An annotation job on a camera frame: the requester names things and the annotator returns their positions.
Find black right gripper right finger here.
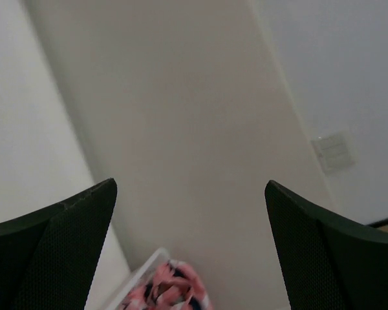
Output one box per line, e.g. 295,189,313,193
264,180,388,309

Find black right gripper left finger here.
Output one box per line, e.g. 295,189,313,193
0,178,117,309

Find pink shark print shorts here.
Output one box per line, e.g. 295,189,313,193
117,260,214,310

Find white plastic mesh basket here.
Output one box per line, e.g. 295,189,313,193
102,247,170,310

